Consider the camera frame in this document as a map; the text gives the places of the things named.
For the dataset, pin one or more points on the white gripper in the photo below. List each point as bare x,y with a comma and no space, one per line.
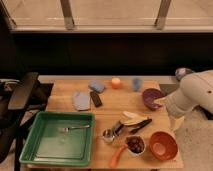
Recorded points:
177,105

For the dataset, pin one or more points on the orange apple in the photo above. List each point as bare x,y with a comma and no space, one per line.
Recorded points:
116,83

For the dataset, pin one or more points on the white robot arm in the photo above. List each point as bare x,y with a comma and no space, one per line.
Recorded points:
195,89

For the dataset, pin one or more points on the purple bowl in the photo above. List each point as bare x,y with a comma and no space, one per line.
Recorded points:
149,96

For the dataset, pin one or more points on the red bowl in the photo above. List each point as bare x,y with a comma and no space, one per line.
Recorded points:
163,146

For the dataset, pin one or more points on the white bowl with grapes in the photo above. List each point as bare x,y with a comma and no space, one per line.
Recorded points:
135,144

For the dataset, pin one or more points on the yellow banana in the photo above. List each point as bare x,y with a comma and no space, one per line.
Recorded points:
132,118

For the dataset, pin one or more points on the blue plate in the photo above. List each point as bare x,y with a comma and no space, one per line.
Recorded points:
181,72

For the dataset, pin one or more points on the blue cup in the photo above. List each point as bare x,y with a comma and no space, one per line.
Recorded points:
136,84

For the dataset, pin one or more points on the silver measuring cup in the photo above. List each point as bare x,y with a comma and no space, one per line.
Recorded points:
109,135

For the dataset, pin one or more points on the black rectangular block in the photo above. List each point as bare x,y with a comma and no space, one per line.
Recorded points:
95,98

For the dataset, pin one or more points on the orange carrot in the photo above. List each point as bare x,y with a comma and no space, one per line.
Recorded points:
116,156

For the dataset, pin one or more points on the blue sponge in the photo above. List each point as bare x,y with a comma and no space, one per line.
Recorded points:
96,86

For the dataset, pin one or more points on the light blue cloth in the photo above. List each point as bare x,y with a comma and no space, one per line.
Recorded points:
81,101

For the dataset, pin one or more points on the silver fork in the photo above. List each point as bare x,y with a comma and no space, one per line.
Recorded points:
67,129

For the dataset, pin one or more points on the green plastic tray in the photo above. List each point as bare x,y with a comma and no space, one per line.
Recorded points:
45,145

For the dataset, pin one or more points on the black office chair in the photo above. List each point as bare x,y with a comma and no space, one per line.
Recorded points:
20,101

